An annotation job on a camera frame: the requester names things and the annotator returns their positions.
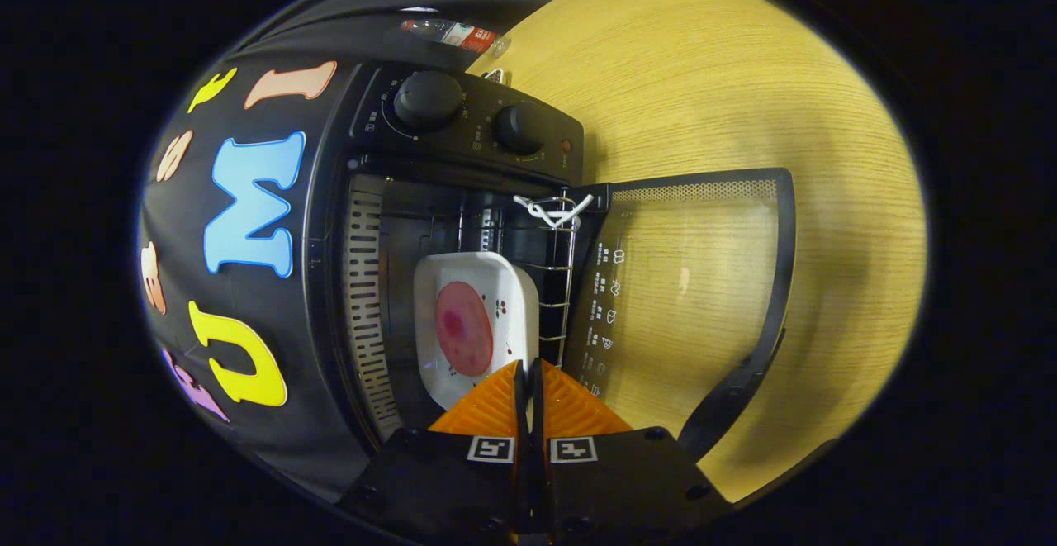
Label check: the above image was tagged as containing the pink ham slice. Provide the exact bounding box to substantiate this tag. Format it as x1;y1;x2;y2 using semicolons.
434;281;495;379

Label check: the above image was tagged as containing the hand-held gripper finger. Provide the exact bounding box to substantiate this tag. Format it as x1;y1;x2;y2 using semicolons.
337;359;530;537
528;358;733;537

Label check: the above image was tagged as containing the white rectangular food tray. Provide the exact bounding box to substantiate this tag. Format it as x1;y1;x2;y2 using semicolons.
412;250;541;412

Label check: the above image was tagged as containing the clear water bottle red label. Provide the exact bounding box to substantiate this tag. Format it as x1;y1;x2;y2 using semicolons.
400;17;512;59

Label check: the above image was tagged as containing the black toaster oven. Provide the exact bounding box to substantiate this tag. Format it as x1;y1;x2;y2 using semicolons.
301;60;799;466

